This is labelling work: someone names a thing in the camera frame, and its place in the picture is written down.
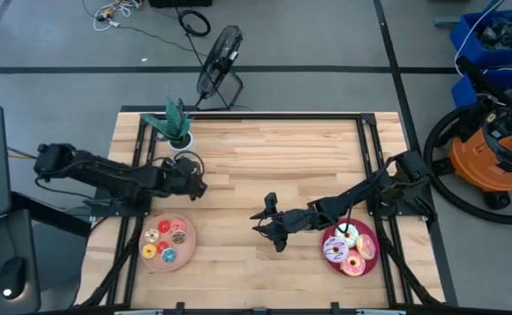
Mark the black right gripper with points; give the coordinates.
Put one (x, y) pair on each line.
(299, 221)

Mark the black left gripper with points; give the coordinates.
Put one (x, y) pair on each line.
(174, 179)

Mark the small pink-iced donut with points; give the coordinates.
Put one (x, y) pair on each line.
(174, 227)

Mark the small red-iced donut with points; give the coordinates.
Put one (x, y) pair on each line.
(159, 248)
(161, 228)

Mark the small chocolate-iced donut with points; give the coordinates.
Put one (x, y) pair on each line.
(175, 240)

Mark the small white-iced donut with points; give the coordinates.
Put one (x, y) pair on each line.
(148, 238)

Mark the small white donut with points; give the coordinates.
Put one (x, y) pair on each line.
(165, 258)

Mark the small yellow-iced donut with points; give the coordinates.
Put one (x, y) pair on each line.
(145, 254)

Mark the large pale pink-iced donut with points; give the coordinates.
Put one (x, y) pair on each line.
(369, 251)

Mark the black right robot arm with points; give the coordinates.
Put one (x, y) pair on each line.
(356, 194)

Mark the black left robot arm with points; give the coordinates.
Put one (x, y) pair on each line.
(107, 175)

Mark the white plant pot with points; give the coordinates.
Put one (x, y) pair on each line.
(185, 145)

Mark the pale pink plate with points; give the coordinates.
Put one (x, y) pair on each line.
(187, 258)

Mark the green potted plant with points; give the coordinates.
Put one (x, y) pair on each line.
(174, 124)

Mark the magenta plate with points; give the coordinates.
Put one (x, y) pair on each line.
(369, 228)

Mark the black floor fan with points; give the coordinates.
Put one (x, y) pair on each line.
(222, 65)

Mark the silver aluminium bar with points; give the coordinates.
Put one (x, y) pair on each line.
(380, 312)
(132, 312)

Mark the orange shop vacuum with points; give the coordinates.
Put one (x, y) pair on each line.
(428, 153)
(479, 162)

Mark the black desk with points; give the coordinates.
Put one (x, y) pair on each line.
(28, 227)

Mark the black box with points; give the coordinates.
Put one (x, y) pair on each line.
(181, 3)

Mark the black computer mouse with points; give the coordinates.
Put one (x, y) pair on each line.
(12, 275)

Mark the blue storage bin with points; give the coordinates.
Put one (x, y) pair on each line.
(463, 94)
(465, 48)

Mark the black vacuum wand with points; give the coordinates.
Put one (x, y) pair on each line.
(479, 79)

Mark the grey metal stand leg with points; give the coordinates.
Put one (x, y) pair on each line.
(457, 21)

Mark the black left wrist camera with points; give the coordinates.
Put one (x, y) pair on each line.
(191, 166)

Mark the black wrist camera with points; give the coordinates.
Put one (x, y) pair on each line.
(271, 201)
(191, 166)

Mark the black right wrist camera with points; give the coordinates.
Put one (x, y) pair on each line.
(271, 201)

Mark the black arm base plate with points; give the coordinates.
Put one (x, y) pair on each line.
(120, 209)
(413, 205)

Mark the black frame bracket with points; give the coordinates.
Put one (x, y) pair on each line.
(335, 307)
(180, 307)

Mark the black metal table frame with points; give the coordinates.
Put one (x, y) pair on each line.
(282, 117)

